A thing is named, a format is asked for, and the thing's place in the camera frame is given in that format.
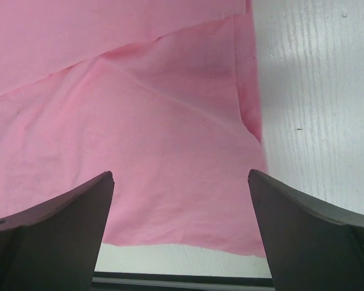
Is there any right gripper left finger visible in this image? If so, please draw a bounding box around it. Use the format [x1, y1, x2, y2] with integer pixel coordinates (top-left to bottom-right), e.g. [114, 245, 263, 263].
[0, 172, 114, 290]

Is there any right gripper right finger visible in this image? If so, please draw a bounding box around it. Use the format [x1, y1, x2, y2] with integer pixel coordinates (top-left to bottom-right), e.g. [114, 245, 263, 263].
[248, 170, 364, 290]

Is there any pink t shirt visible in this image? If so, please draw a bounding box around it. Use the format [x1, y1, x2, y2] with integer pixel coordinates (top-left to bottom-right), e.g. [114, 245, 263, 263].
[0, 1, 266, 256]

